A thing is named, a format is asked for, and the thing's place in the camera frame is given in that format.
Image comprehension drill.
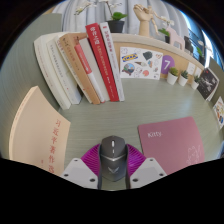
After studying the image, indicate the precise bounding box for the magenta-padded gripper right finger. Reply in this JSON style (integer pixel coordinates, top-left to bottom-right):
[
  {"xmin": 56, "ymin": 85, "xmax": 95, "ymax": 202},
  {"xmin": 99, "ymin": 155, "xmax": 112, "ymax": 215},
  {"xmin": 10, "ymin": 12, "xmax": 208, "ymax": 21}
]
[{"xmin": 125, "ymin": 143, "xmax": 168, "ymax": 190}]

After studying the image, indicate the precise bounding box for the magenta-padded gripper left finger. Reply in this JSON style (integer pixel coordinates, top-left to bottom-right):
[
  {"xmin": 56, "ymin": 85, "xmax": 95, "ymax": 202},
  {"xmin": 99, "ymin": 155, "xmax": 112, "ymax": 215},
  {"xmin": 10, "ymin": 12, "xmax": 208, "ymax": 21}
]
[{"xmin": 60, "ymin": 143, "xmax": 103, "ymax": 190}]

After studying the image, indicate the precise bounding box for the dark grey computer mouse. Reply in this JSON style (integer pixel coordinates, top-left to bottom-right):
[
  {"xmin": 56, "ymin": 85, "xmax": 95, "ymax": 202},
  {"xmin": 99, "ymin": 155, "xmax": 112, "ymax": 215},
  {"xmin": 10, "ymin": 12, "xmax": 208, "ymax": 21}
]
[{"xmin": 98, "ymin": 135, "xmax": 130, "ymax": 183}]

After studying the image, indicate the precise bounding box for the pink mouse pad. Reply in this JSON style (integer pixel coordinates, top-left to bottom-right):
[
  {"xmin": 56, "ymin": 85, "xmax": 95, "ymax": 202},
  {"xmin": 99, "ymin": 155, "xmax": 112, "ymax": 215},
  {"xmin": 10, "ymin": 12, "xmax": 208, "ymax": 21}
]
[{"xmin": 137, "ymin": 116, "xmax": 205, "ymax": 176}]

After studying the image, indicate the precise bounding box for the cream book with red text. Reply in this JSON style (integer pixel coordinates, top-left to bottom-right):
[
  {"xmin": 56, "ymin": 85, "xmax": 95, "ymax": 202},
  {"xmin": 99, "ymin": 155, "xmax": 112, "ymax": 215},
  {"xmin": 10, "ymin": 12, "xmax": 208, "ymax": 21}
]
[{"xmin": 8, "ymin": 85, "xmax": 72, "ymax": 177}]

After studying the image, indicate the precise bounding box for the colourful picture card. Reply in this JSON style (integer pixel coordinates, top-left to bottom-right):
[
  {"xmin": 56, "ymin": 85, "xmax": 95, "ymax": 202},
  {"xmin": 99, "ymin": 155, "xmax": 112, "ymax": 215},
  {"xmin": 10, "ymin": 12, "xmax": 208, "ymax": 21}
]
[{"xmin": 213, "ymin": 96, "xmax": 224, "ymax": 129}]

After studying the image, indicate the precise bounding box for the white paperback book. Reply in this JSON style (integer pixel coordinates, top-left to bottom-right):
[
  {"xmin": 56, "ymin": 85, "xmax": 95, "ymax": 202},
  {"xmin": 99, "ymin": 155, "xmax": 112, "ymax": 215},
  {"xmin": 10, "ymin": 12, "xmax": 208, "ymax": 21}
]
[{"xmin": 46, "ymin": 39, "xmax": 83, "ymax": 106}]

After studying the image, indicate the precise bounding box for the small succulent in white pot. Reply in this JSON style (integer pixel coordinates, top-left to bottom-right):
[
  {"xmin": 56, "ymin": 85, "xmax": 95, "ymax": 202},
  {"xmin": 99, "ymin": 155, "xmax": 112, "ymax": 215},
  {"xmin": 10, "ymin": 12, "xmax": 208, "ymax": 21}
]
[
  {"xmin": 166, "ymin": 67, "xmax": 179, "ymax": 86},
  {"xmin": 190, "ymin": 75, "xmax": 201, "ymax": 91},
  {"xmin": 177, "ymin": 69, "xmax": 190, "ymax": 88}
]

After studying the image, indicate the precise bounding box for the grey-white spine book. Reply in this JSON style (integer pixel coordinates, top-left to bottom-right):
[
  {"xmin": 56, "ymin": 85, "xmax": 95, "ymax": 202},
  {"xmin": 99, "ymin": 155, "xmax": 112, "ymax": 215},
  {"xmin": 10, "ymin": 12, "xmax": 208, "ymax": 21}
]
[{"xmin": 79, "ymin": 37, "xmax": 111, "ymax": 103}]

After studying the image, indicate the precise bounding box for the black cover magazine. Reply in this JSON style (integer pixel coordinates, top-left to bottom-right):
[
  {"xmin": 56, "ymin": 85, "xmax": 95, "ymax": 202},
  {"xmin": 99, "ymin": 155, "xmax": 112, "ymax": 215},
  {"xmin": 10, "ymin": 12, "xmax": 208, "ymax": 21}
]
[{"xmin": 197, "ymin": 67, "xmax": 218, "ymax": 100}]

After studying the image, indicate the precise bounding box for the thin red-and-white spine book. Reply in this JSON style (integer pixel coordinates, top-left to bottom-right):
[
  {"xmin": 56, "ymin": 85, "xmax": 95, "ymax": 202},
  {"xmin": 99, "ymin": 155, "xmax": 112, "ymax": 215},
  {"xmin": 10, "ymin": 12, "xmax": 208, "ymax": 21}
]
[{"xmin": 73, "ymin": 43, "xmax": 106, "ymax": 104}]

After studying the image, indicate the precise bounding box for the white card with stickers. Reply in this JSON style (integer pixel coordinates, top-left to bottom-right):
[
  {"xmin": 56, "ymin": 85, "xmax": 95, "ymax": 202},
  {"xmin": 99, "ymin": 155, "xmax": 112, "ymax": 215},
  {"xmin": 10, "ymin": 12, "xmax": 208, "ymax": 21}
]
[{"xmin": 119, "ymin": 46, "xmax": 164, "ymax": 81}]

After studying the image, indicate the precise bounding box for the round purple sticker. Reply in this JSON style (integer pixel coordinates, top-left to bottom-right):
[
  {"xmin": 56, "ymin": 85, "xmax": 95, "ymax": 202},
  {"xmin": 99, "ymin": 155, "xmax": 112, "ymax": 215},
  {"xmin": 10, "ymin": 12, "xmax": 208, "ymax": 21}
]
[{"xmin": 160, "ymin": 54, "xmax": 176, "ymax": 75}]

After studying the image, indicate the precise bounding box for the thick white book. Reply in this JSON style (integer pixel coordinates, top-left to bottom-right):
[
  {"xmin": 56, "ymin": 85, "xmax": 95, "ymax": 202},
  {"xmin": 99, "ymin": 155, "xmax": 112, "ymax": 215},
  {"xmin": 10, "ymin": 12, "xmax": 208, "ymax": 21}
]
[{"xmin": 33, "ymin": 32, "xmax": 73, "ymax": 111}]

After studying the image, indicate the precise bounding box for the brown kraft-cover book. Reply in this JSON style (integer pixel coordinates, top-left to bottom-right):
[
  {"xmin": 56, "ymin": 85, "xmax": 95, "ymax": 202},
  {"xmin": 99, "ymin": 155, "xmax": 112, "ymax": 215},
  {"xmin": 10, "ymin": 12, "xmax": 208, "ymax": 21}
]
[{"xmin": 54, "ymin": 32, "xmax": 101, "ymax": 106}]

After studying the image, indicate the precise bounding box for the grey felt divider panel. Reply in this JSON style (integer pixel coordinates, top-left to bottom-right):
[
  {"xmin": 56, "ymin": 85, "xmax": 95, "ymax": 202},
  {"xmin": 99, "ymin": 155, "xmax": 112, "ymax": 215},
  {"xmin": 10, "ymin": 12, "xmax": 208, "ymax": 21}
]
[
  {"xmin": 208, "ymin": 56, "xmax": 224, "ymax": 108},
  {"xmin": 0, "ymin": 13, "xmax": 64, "ymax": 158}
]

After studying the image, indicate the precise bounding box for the white orchid in black pot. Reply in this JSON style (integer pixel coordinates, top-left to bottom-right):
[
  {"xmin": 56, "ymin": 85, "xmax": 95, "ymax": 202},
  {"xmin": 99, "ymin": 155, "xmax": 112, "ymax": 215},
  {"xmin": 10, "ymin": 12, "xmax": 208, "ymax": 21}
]
[
  {"xmin": 157, "ymin": 18, "xmax": 175, "ymax": 44},
  {"xmin": 194, "ymin": 39, "xmax": 210, "ymax": 66},
  {"xmin": 74, "ymin": 0, "xmax": 129, "ymax": 34}
]

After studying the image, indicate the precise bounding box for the black wooden horse figure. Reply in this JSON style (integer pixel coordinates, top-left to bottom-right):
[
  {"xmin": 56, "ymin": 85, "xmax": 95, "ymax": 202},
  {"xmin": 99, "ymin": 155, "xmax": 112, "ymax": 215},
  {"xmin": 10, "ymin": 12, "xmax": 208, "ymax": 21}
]
[{"xmin": 183, "ymin": 35, "xmax": 195, "ymax": 54}]

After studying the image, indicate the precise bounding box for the wooden desk ledge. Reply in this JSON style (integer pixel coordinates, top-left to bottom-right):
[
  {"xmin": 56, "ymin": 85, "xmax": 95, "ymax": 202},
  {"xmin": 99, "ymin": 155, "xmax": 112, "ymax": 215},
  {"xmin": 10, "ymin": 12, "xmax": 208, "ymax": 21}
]
[{"xmin": 109, "ymin": 32, "xmax": 214, "ymax": 84}]

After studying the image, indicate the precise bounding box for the pink wooden horse figure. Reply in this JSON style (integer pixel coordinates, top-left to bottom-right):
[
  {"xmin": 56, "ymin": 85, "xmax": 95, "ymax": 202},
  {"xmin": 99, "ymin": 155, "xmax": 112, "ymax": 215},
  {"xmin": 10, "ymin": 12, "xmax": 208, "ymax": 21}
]
[{"xmin": 166, "ymin": 26, "xmax": 185, "ymax": 51}]

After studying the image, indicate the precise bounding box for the window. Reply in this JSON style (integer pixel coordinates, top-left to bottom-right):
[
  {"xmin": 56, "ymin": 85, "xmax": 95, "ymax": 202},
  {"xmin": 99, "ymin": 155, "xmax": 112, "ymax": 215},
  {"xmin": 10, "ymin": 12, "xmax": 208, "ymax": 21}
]
[{"xmin": 181, "ymin": 9, "xmax": 224, "ymax": 68}]

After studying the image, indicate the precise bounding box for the wooden hand model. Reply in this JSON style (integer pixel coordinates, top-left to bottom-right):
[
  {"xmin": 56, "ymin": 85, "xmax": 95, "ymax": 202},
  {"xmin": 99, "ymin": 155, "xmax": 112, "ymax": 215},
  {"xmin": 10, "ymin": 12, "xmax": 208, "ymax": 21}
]
[{"xmin": 133, "ymin": 3, "xmax": 155, "ymax": 37}]

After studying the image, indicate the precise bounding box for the wooden artist mannequin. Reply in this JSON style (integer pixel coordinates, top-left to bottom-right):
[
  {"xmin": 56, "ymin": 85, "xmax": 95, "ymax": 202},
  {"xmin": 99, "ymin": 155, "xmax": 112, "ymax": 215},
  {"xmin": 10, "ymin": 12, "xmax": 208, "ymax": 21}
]
[{"xmin": 147, "ymin": 4, "xmax": 165, "ymax": 28}]

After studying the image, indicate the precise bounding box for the light grey curtain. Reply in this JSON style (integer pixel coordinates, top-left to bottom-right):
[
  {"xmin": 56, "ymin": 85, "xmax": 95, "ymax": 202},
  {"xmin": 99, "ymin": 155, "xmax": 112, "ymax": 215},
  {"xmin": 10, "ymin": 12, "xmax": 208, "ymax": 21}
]
[{"xmin": 51, "ymin": 0, "xmax": 188, "ymax": 38}]

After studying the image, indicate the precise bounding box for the white wall socket plate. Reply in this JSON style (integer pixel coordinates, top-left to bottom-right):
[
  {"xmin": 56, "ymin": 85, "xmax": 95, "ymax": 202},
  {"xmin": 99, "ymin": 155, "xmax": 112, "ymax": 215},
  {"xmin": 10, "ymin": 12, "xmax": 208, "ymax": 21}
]
[
  {"xmin": 185, "ymin": 61, "xmax": 197, "ymax": 76},
  {"xmin": 194, "ymin": 66, "xmax": 203, "ymax": 78}
]

